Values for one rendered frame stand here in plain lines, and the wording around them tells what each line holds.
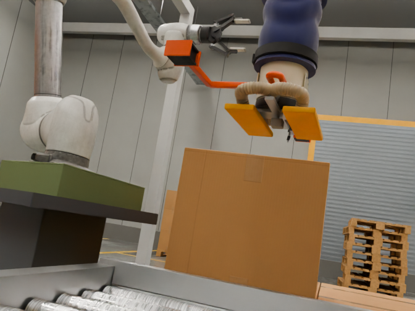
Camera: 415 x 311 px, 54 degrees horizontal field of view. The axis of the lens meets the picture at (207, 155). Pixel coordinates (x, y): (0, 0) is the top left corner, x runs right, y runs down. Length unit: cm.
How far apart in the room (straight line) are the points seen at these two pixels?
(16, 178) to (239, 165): 75
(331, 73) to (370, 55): 107
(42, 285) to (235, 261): 48
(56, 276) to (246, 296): 43
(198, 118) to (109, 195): 1025
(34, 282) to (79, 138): 70
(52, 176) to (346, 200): 961
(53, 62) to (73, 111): 29
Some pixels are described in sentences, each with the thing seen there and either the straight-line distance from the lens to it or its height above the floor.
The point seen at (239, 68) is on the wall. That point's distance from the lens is 1184.
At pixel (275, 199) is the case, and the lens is 110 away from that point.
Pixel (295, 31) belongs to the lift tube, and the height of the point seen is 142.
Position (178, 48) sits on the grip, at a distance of 129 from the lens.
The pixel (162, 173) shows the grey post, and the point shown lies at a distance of 451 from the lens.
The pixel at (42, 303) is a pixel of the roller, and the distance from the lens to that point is 87.
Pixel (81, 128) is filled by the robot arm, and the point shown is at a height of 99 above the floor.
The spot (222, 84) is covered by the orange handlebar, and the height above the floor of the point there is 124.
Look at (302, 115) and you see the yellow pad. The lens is 132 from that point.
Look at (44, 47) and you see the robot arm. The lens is 173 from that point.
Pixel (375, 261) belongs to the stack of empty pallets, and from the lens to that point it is 811.
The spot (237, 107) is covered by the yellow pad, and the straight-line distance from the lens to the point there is 134.
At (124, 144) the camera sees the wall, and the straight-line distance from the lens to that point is 1222.
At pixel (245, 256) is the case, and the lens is 110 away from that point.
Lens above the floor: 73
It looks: 10 degrees up
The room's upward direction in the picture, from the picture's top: 9 degrees clockwise
